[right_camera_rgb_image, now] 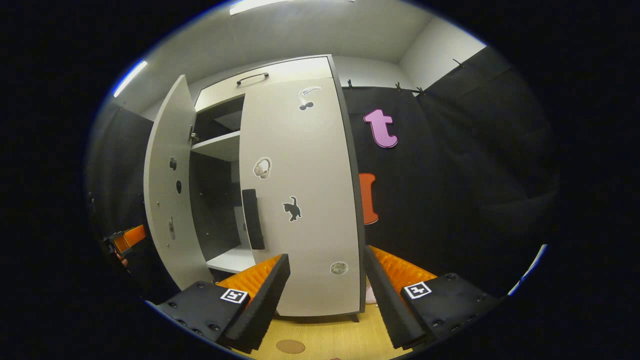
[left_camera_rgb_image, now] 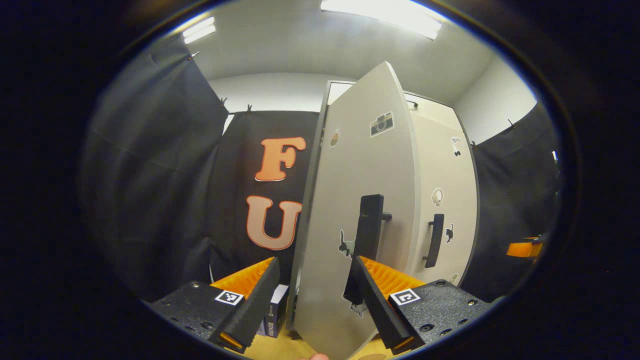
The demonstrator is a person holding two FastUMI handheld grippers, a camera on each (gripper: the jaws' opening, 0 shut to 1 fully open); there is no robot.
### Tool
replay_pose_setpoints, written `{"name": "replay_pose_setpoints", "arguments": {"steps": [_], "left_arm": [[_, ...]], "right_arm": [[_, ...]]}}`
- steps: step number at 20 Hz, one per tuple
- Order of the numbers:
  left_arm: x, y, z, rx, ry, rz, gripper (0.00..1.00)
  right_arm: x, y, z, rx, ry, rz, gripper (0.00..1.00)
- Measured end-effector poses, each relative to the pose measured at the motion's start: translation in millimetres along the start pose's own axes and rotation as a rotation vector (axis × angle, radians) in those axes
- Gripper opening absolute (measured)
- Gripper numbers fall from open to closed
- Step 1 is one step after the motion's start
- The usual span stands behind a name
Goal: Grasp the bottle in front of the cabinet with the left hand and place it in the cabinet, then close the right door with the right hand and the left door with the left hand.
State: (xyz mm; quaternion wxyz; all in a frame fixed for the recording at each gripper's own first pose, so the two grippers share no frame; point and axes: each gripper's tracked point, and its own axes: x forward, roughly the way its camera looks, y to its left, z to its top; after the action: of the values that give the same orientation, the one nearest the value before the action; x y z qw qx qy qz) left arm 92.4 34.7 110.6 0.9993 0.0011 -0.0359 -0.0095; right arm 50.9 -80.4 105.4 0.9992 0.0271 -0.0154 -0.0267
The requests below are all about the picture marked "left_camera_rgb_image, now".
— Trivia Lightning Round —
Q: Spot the small white purple box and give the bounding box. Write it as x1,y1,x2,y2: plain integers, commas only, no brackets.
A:
257,284,290,339

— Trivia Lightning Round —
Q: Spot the black backdrop cloth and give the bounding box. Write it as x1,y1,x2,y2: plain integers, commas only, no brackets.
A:
80,47,561,303

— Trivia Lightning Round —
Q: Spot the small ceiling light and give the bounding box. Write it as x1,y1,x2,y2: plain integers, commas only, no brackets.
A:
182,16,217,45

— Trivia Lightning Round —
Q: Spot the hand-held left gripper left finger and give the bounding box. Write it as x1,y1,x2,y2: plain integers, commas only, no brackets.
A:
150,256,282,353

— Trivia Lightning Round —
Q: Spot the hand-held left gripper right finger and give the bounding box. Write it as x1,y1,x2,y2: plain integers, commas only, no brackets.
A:
350,255,493,355

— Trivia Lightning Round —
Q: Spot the black door handle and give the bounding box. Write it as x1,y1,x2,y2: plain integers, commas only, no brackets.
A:
422,213,445,269
344,194,392,306

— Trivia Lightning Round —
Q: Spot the white cabinet door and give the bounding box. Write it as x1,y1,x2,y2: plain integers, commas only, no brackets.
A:
289,61,422,360
405,92,481,287

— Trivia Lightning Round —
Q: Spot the large ceiling light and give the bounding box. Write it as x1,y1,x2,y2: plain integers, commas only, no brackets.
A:
320,0,443,41

